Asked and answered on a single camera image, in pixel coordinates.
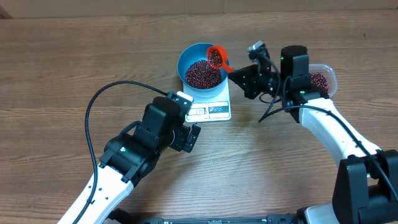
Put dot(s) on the white digital kitchen scale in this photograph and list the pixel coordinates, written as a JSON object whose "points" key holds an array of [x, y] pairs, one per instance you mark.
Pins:
{"points": [[209, 105]]}

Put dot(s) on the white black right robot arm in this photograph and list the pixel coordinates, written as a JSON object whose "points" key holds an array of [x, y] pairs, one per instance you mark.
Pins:
{"points": [[366, 183]]}

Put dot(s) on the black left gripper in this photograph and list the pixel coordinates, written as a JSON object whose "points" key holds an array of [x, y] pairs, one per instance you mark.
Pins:
{"points": [[180, 142]]}

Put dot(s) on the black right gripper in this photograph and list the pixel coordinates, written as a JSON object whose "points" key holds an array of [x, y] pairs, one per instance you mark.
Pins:
{"points": [[250, 83]]}

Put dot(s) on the teal blue bowl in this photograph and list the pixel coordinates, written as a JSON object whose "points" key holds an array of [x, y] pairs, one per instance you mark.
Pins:
{"points": [[191, 55]]}

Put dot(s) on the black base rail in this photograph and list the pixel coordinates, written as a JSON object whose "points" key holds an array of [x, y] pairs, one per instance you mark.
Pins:
{"points": [[119, 216]]}

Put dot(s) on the red beans in bowl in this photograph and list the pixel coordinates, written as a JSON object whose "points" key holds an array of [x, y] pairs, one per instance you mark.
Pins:
{"points": [[201, 75]]}

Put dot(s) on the red adzuki beans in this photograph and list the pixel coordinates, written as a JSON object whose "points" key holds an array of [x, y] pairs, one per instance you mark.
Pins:
{"points": [[319, 81]]}

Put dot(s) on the red scoop with blue handle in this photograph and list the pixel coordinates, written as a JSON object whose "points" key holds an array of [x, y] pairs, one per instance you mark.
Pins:
{"points": [[218, 58]]}

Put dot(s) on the clear plastic food container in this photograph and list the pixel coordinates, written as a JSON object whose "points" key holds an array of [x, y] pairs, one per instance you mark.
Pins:
{"points": [[329, 73]]}

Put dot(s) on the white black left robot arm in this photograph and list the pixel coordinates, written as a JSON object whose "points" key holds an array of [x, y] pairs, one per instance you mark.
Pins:
{"points": [[133, 154]]}

